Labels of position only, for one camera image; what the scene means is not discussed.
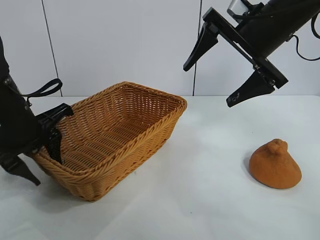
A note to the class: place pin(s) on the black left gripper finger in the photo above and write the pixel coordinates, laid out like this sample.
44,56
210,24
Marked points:
26,170
55,147

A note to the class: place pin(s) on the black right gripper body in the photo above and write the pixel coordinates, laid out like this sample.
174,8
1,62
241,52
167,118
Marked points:
260,42

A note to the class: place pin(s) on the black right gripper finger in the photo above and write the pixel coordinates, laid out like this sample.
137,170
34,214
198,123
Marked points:
203,43
252,87

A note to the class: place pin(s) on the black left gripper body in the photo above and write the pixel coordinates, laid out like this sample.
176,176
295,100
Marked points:
22,135

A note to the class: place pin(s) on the woven wicker basket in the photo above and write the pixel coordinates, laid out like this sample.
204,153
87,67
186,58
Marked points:
112,140

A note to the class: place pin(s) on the brown cone-shaped bread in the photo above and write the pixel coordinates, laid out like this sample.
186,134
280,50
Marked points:
275,167

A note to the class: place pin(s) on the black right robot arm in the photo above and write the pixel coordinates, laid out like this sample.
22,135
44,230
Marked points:
292,11

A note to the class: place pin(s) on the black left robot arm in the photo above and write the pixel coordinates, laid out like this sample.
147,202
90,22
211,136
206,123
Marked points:
5,70

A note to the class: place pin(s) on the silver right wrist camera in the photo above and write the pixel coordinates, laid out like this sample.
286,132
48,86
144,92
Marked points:
235,6

